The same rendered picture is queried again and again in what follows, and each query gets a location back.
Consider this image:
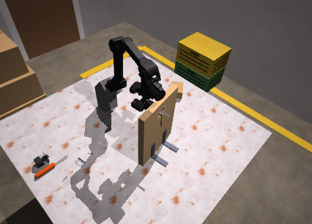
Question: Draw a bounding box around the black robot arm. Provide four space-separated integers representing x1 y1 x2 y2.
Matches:
106 36 166 101

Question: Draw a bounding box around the orange-handled screwdriver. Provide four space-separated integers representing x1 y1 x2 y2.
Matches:
34 156 66 179

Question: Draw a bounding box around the brown wooden door panel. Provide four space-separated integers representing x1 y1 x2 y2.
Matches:
138 84 179 166

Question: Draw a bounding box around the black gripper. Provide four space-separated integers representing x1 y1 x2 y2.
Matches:
131 86 154 112

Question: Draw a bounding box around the tan cardboard box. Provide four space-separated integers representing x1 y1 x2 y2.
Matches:
171 81 183 99

